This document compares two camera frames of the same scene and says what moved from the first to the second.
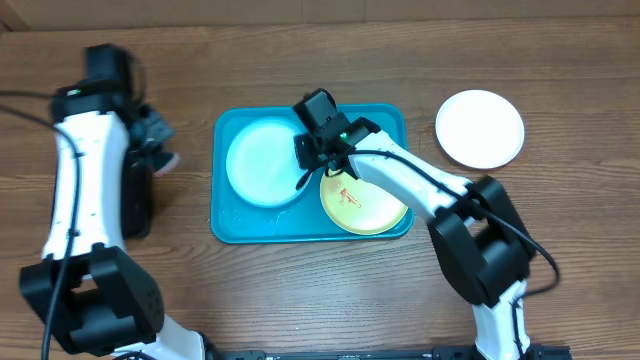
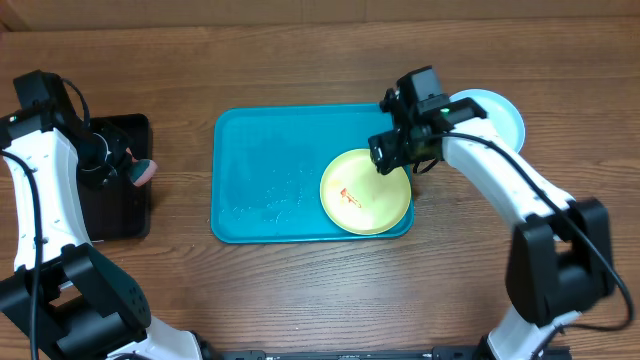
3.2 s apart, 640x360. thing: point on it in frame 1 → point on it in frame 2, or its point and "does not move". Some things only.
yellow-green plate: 360,206 does not move
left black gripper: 165,131 → 100,179
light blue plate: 263,164 → 499,111
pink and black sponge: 166,162 → 141,170
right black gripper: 311,148 → 393,156
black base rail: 434,353 does not move
